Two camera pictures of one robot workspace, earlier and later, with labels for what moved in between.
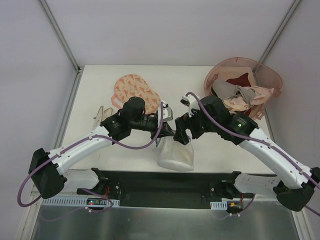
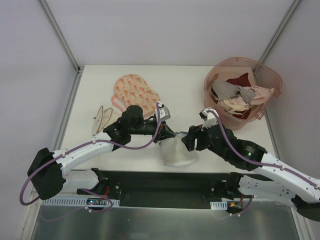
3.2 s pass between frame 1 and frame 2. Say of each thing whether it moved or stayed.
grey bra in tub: stayed
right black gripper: moved
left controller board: stayed
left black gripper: stayed
